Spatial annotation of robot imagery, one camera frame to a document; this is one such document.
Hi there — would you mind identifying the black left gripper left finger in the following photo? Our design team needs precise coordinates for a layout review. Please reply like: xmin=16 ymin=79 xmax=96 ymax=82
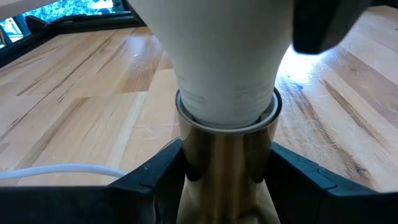
xmin=107 ymin=139 xmax=187 ymax=224

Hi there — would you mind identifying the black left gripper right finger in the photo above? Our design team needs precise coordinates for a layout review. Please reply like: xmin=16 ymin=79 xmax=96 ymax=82
xmin=264 ymin=142 xmax=379 ymax=224

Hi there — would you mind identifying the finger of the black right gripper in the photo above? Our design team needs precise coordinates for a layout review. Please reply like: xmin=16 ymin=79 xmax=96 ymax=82
xmin=292 ymin=0 xmax=373 ymax=55

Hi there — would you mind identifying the brushed metal lamp socket base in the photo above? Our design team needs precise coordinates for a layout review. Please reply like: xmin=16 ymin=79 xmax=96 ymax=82
xmin=175 ymin=88 xmax=283 ymax=224

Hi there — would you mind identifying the white lightbulb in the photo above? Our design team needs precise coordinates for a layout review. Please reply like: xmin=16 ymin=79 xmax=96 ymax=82
xmin=127 ymin=0 xmax=295 ymax=129

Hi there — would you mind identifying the white lamp power cable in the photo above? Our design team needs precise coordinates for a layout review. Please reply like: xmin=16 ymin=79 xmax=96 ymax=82
xmin=0 ymin=164 xmax=127 ymax=180

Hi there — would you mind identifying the black table edge rail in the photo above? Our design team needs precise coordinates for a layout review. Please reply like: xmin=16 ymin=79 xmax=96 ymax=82
xmin=0 ymin=12 xmax=147 ymax=68

